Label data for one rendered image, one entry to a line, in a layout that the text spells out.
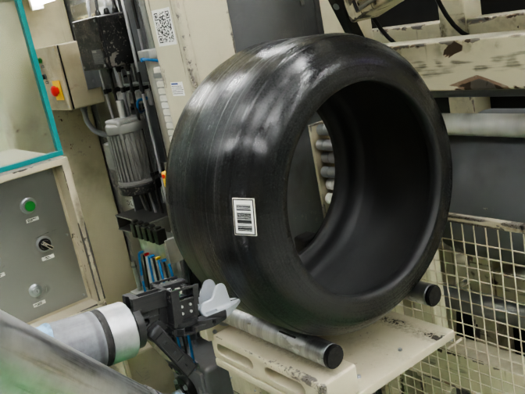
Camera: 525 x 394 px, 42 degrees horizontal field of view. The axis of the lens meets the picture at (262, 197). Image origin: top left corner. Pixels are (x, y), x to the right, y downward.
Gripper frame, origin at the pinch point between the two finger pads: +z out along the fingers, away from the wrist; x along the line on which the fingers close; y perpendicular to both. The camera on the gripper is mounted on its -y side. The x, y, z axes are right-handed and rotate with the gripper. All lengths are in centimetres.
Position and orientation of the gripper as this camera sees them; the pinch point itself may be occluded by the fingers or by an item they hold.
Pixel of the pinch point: (233, 305)
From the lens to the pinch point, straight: 122.3
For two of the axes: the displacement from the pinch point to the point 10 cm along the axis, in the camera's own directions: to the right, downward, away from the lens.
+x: -6.1, -1.0, 7.9
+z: 7.9, -1.9, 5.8
